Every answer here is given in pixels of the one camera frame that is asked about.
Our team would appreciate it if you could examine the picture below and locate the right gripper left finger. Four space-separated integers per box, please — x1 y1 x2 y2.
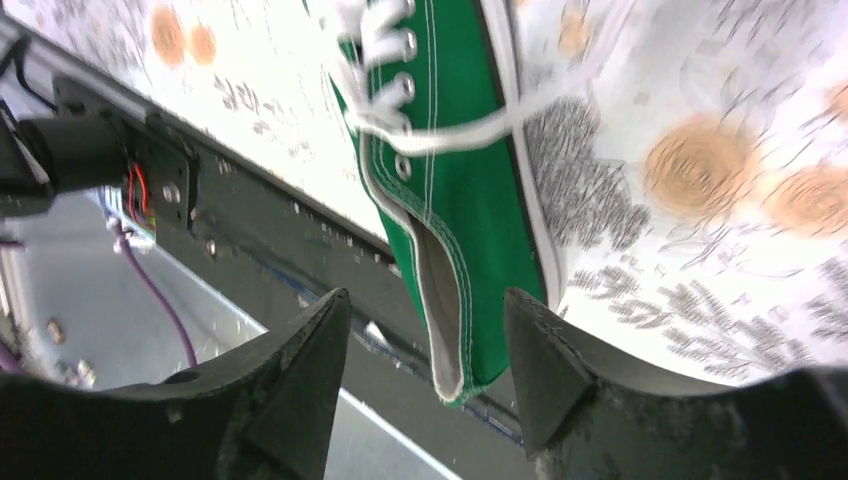
1 288 351 479

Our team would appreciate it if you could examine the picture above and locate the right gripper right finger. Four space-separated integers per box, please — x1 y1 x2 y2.
504 288 847 479

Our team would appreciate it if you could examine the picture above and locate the green white sneaker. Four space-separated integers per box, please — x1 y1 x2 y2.
306 1 562 405

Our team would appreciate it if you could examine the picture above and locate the white shoelace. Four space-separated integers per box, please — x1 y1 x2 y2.
315 1 633 157

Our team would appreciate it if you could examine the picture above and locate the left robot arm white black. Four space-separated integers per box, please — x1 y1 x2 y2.
1 114 128 218

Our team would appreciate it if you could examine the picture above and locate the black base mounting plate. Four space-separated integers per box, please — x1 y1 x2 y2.
53 75 533 479

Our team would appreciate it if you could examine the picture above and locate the floral patterned table mat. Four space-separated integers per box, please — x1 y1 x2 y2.
3 1 847 386

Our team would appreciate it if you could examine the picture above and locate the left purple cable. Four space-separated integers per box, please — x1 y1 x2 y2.
0 225 200 376

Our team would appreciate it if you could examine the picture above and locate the aluminium frame rail front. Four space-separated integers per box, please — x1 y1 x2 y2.
1 14 395 265

